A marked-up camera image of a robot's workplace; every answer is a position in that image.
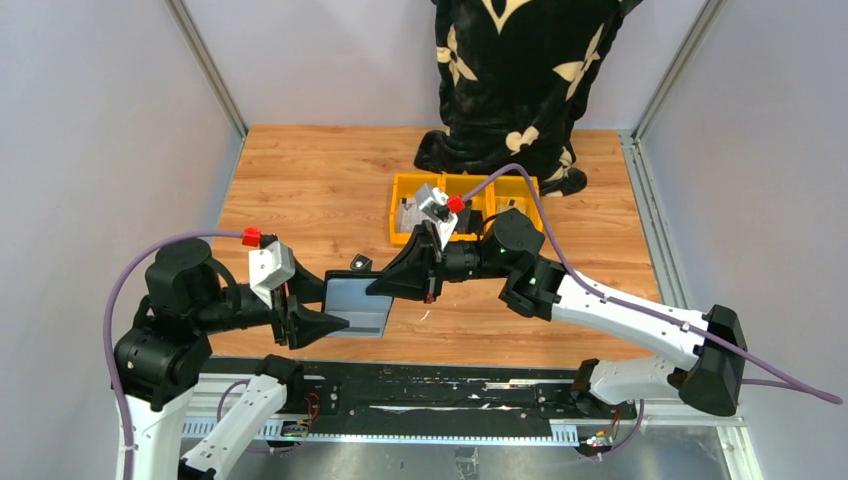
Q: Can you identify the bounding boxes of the silver striped card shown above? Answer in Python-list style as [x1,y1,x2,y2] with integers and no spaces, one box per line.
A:
[323,297,393,338]

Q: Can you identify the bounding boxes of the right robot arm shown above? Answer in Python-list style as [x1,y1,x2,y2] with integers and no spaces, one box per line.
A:
[367,209,747,417]

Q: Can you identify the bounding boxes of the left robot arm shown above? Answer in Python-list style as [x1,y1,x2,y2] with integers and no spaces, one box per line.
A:
[103,228,348,479]

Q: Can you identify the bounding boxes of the silver cards in bin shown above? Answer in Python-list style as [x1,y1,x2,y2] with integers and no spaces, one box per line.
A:
[395,197,422,233]

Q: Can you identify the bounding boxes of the left yellow bin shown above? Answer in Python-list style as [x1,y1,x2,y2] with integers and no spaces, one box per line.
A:
[388,173,441,247]

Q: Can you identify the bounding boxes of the black floral blanket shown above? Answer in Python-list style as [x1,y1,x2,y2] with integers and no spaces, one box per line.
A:
[414,0,640,197]

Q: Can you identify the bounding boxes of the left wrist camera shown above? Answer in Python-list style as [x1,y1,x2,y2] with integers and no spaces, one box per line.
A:
[242,227,296,308]

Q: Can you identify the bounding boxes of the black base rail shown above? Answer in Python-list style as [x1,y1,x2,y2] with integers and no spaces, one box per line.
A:
[198,357,641,446]

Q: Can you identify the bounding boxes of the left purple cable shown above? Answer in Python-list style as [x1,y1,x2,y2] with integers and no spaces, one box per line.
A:
[102,230,256,480]

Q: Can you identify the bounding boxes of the purple cable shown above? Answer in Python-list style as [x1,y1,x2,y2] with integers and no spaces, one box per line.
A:
[102,230,256,480]
[460,162,844,458]

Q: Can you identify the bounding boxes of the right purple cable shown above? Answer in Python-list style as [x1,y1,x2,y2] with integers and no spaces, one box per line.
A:
[460,162,844,458]

